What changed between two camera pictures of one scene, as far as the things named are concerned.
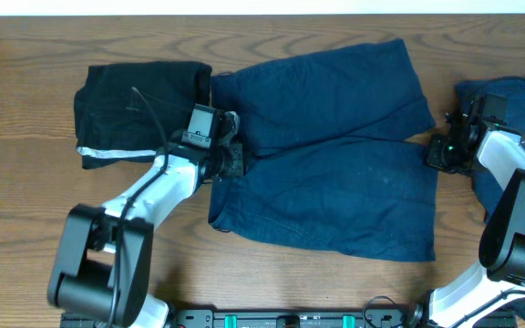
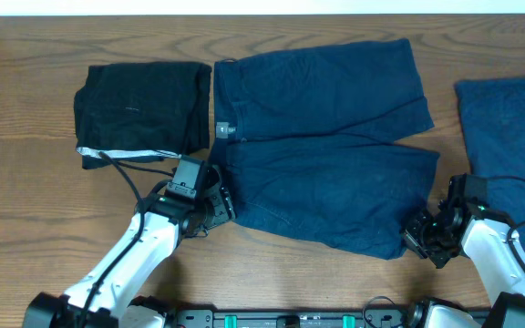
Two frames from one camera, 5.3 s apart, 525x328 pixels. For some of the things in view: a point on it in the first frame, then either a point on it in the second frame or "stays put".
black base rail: [294, 318] stays put
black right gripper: [432, 155] to [411, 231]
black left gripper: [239, 169] to [225, 210]
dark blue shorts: [333, 153] stays put
